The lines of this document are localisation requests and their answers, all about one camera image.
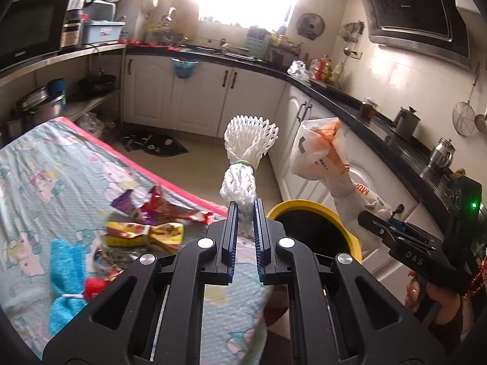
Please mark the person's right hand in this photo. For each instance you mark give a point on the person's right hand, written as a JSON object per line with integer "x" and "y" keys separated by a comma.
{"x": 451, "y": 311}

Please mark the white corner shelf unit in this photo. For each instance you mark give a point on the white corner shelf unit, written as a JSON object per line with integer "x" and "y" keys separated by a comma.
{"x": 76, "y": 51}

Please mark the purple snack wrapper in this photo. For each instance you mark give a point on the purple snack wrapper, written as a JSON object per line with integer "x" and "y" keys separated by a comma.
{"x": 123, "y": 200}

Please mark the crumpled clear plastic bag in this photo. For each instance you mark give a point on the crumpled clear plastic bag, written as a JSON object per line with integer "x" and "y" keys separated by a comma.
{"x": 298, "y": 70}

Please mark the black wok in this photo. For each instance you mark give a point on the black wok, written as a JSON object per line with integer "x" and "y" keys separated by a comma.
{"x": 97, "y": 83}

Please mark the white kitchen cabinets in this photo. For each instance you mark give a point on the white kitchen cabinets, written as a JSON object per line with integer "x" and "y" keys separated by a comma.
{"x": 198, "y": 99}

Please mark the metal ladle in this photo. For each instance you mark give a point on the metal ladle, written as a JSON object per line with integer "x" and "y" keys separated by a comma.
{"x": 481, "y": 121}

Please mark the white foam fruit net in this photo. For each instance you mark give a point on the white foam fruit net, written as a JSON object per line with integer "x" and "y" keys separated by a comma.
{"x": 247, "y": 137}

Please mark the cluster of condiment bottles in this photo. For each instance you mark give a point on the cluster of condiment bottles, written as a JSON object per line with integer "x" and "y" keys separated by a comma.
{"x": 325, "y": 70}

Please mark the large steel pots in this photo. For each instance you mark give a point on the large steel pots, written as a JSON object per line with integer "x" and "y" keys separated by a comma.
{"x": 38, "y": 104}

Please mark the steel pitcher with lid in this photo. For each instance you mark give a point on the steel pitcher with lid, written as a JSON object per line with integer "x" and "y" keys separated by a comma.
{"x": 406, "y": 123}

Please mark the teal utensil organiser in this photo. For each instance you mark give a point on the teal utensil organiser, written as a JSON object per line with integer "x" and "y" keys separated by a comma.
{"x": 255, "y": 43}

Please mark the blue fluffy cloth bundle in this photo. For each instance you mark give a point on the blue fluffy cloth bundle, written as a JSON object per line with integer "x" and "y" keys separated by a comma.
{"x": 70, "y": 262}

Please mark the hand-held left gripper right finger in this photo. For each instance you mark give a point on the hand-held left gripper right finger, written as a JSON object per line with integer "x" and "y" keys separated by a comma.
{"x": 260, "y": 235}

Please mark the red pompom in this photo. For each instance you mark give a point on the red pompom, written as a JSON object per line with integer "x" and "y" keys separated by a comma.
{"x": 93, "y": 288}

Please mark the black blender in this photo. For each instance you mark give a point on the black blender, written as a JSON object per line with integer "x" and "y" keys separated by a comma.
{"x": 74, "y": 11}

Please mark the blue pot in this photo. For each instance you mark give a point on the blue pot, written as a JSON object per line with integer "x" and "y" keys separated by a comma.
{"x": 56, "y": 85}

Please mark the yellow snack wrapper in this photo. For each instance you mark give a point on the yellow snack wrapper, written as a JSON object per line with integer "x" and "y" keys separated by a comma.
{"x": 159, "y": 232}

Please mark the glass jar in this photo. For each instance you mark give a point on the glass jar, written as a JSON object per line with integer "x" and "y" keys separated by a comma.
{"x": 368, "y": 108}

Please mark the black microwave oven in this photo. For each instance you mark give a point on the black microwave oven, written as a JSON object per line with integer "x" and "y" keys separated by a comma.
{"x": 30, "y": 30}

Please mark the blue plastic box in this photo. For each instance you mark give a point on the blue plastic box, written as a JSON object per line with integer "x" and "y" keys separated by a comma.
{"x": 101, "y": 32}

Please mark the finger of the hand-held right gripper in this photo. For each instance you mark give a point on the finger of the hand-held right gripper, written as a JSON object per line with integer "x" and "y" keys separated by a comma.
{"x": 399, "y": 222}
{"x": 380, "y": 230}

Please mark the black floor mat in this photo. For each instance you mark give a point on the black floor mat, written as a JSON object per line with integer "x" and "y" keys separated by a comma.
{"x": 156, "y": 146}

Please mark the yellow trash bin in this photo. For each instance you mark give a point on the yellow trash bin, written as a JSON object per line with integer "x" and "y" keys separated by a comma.
{"x": 308, "y": 224}

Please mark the blue hanging basket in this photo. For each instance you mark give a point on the blue hanging basket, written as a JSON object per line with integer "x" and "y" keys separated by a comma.
{"x": 185, "y": 69}

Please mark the shiny steel kettle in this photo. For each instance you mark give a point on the shiny steel kettle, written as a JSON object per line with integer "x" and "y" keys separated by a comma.
{"x": 441, "y": 156}

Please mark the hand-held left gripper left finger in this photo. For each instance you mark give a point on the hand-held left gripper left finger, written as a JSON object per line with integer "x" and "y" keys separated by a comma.
{"x": 230, "y": 235}

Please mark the red snack wrapper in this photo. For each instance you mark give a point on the red snack wrapper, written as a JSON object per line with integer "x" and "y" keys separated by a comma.
{"x": 159, "y": 205}

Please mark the wooden cutting board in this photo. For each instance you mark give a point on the wooden cutting board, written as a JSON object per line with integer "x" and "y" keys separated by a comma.
{"x": 186, "y": 17}

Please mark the metal faucet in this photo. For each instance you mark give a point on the metal faucet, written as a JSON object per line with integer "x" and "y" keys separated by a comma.
{"x": 171, "y": 17}

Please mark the black range hood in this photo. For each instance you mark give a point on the black range hood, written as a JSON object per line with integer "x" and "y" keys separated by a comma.
{"x": 411, "y": 7}

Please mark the black snack wrapper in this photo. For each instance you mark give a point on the black snack wrapper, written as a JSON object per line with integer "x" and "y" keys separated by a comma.
{"x": 114, "y": 255}

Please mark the wall utensil rack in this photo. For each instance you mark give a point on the wall utensil rack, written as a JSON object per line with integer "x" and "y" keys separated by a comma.
{"x": 352, "y": 30}

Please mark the black kitchen countertop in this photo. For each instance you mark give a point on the black kitchen countertop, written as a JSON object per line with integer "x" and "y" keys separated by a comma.
{"x": 342, "y": 99}

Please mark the round wall fan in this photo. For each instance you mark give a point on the round wall fan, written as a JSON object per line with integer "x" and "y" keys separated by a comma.
{"x": 310, "y": 26}

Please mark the white orange plastic bag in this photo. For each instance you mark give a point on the white orange plastic bag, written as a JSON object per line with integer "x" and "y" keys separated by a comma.
{"x": 319, "y": 152}

